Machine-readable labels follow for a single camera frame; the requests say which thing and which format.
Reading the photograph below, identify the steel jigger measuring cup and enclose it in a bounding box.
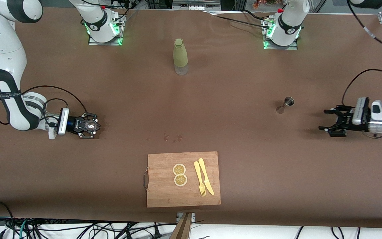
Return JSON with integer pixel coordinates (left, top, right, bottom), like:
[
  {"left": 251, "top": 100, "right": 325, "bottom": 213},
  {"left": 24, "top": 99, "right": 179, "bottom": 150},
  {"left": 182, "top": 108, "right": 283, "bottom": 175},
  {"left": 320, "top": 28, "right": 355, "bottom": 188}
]
[{"left": 276, "top": 97, "right": 294, "bottom": 114}]

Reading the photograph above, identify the brown paper table cover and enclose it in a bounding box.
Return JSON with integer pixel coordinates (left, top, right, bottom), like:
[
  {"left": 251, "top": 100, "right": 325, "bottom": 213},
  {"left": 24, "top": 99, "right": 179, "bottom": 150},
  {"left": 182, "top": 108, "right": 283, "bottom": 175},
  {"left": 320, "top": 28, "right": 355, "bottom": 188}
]
[{"left": 0, "top": 6, "right": 382, "bottom": 229}]

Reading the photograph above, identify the wooden cutting board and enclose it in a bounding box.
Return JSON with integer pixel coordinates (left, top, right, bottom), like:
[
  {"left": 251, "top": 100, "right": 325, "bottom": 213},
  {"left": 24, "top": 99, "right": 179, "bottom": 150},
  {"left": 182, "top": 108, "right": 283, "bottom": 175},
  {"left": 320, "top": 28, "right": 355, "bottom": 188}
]
[{"left": 144, "top": 151, "right": 221, "bottom": 208}]

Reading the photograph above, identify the green sleeved glass bottle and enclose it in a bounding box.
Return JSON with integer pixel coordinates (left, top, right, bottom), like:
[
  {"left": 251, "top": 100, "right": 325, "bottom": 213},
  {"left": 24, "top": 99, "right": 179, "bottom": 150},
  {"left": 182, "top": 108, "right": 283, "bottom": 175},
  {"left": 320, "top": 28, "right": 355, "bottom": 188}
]
[{"left": 173, "top": 39, "right": 189, "bottom": 75}]

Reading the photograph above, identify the yellow plastic fork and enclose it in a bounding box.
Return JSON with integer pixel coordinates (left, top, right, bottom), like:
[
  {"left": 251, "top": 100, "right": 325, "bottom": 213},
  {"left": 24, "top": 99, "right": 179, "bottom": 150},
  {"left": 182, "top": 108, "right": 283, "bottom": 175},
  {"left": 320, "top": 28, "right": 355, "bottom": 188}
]
[{"left": 194, "top": 161, "right": 207, "bottom": 197}]

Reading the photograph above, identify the yellow plastic knife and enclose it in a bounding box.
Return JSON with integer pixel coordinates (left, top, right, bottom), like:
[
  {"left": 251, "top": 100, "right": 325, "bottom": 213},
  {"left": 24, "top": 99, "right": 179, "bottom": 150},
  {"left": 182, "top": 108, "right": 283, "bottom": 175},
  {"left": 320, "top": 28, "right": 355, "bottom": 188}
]
[{"left": 198, "top": 158, "right": 215, "bottom": 196}]

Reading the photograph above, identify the wooden beam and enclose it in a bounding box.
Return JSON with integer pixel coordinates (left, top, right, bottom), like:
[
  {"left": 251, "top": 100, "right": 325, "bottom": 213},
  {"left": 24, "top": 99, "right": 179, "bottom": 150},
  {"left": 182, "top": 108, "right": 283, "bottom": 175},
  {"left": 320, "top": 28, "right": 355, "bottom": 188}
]
[{"left": 170, "top": 212, "right": 193, "bottom": 239}]

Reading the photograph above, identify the grey power strip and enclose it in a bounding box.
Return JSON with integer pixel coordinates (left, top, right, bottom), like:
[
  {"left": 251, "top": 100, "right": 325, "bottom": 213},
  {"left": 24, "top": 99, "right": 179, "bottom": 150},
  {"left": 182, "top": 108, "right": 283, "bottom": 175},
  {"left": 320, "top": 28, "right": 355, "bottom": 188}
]
[{"left": 173, "top": 0, "right": 221, "bottom": 10}]

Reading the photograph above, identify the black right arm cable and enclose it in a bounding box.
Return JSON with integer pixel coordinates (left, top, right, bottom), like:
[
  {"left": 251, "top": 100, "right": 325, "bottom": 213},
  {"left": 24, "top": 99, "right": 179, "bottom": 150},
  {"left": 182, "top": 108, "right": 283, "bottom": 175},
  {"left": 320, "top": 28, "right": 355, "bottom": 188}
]
[{"left": 0, "top": 85, "right": 88, "bottom": 126}]

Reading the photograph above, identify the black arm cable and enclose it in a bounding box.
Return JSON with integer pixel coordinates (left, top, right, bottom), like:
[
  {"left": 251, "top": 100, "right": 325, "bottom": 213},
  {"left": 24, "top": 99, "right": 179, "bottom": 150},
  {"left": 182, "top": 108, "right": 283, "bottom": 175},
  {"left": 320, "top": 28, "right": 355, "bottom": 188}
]
[
  {"left": 342, "top": 0, "right": 382, "bottom": 107},
  {"left": 0, "top": 85, "right": 88, "bottom": 126}
]

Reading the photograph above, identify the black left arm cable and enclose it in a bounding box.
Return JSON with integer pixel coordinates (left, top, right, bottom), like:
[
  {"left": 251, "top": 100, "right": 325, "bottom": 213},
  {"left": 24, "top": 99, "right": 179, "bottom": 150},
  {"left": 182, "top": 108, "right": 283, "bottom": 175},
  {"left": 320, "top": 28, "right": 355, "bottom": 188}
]
[{"left": 342, "top": 0, "right": 382, "bottom": 107}]

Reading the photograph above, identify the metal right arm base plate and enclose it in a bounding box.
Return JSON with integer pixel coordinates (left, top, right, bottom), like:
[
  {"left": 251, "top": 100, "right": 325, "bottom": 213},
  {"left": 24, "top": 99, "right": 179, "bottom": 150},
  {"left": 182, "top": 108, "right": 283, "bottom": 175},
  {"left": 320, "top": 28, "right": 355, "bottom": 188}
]
[{"left": 88, "top": 15, "right": 124, "bottom": 46}]

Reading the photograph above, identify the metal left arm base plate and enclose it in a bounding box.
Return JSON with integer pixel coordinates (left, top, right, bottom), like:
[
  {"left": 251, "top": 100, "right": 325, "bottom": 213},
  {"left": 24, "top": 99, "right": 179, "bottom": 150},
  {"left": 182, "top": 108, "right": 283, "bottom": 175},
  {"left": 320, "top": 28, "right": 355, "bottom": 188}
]
[{"left": 262, "top": 18, "right": 298, "bottom": 50}]

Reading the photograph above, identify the black base power cable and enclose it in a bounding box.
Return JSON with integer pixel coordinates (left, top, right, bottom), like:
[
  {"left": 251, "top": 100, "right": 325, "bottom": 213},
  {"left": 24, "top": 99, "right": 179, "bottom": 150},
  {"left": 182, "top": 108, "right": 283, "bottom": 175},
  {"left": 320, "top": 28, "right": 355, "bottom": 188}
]
[{"left": 208, "top": 9, "right": 274, "bottom": 30}]

